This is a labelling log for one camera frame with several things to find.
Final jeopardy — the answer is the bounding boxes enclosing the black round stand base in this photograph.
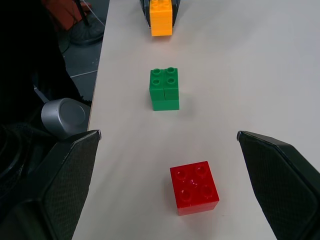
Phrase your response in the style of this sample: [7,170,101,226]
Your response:
[68,0,105,47]

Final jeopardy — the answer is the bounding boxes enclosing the yellow toy brick cube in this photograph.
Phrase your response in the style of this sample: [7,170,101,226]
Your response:
[149,0,174,38]

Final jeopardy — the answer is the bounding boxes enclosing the red toy brick cube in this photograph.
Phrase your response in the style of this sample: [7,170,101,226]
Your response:
[169,160,221,217]

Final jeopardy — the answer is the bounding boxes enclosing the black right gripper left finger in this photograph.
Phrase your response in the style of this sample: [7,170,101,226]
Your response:
[0,129,102,240]

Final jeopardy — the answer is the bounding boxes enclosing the silver cylindrical robot joint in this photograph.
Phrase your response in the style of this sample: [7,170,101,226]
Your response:
[40,97,92,140]

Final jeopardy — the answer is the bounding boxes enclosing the orange red fabric object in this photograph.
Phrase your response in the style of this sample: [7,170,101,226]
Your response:
[48,0,87,32]

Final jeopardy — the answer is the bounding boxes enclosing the black robot torso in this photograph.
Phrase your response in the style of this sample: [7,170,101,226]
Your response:
[0,0,92,208]

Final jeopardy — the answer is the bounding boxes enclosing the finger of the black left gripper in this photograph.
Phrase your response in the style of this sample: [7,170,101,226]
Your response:
[171,0,183,27]
[139,0,153,29]

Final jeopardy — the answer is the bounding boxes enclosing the green toy brick cube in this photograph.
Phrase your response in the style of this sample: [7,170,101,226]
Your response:
[149,66,181,112]

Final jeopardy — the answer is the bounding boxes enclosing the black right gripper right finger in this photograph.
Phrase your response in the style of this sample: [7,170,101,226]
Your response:
[236,130,320,240]

